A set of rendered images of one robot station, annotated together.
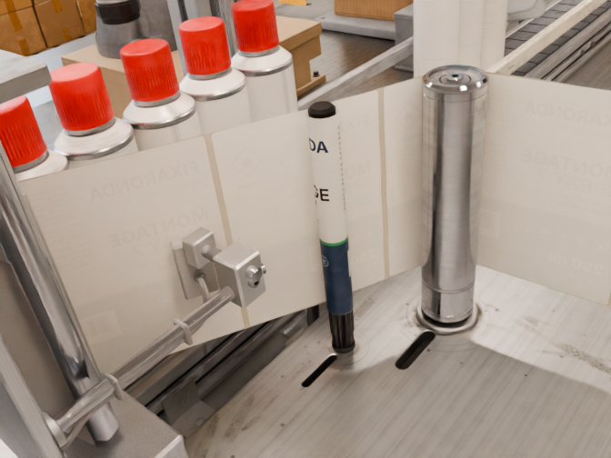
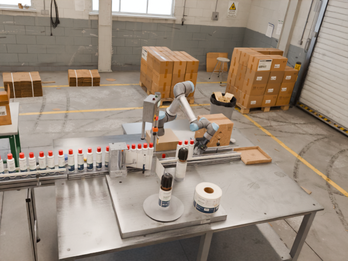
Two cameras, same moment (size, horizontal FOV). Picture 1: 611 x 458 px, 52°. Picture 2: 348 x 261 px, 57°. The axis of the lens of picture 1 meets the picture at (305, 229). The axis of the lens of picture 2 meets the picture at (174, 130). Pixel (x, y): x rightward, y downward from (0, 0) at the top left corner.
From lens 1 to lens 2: 238 cm
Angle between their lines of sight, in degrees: 21
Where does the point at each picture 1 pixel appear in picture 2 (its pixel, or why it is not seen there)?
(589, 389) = (155, 183)
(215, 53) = (145, 146)
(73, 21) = not seen: hidden behind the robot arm
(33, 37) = (167, 93)
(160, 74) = (139, 146)
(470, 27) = not seen: hidden behind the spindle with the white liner
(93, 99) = (133, 147)
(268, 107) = (149, 151)
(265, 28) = (150, 146)
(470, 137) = (153, 161)
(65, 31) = not seen: hidden behind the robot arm
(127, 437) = (124, 168)
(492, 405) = (147, 180)
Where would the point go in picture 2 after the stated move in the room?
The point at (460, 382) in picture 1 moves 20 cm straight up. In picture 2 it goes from (147, 178) to (149, 158)
